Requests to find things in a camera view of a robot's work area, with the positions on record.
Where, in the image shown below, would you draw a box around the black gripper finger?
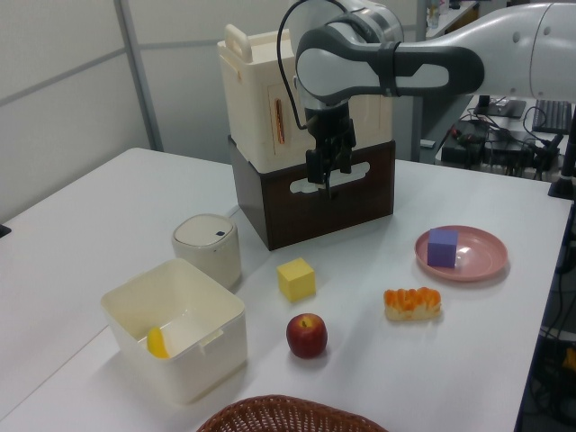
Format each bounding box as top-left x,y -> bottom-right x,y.
305,149 -> 328,185
337,142 -> 355,175

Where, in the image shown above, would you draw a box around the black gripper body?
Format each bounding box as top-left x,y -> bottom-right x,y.
304,101 -> 357,154

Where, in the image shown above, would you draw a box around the yellow foam cube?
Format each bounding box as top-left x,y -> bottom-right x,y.
275,257 -> 316,303

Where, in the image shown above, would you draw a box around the purple foam cube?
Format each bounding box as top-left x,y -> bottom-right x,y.
426,227 -> 460,270

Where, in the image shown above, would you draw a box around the dark brown wooden crate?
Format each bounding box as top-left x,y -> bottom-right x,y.
228,134 -> 398,252

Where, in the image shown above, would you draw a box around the black electronics box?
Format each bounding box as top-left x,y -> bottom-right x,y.
439,119 -> 492,167

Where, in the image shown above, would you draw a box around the small white lidded bin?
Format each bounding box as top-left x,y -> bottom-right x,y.
170,212 -> 244,292

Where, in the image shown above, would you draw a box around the orange topped bread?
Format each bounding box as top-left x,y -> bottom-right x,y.
382,285 -> 444,322

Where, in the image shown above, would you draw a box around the black flat device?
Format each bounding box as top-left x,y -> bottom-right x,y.
473,94 -> 527,120

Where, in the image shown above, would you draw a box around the pink plastic plate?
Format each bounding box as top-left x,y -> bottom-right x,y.
414,225 -> 509,283

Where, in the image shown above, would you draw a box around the red apple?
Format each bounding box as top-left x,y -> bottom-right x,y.
285,312 -> 329,360

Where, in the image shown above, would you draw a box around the black keyboard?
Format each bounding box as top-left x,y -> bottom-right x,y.
531,98 -> 574,134

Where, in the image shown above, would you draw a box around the black stand pole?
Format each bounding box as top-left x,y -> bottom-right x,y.
547,117 -> 576,198

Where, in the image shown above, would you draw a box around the open white plastic box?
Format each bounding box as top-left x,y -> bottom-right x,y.
100,257 -> 248,406

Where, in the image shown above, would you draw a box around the yellow banana piece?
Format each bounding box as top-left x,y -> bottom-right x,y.
146,326 -> 171,360

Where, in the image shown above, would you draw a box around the brown wicker basket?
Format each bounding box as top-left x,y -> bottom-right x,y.
195,394 -> 391,432

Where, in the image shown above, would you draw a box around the cream plastic container with handle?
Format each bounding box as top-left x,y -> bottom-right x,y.
216,22 -> 394,175

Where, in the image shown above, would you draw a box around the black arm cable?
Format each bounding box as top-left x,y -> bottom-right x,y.
275,0 -> 356,132

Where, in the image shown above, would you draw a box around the grey partition post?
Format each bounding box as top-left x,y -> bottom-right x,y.
112,0 -> 164,152

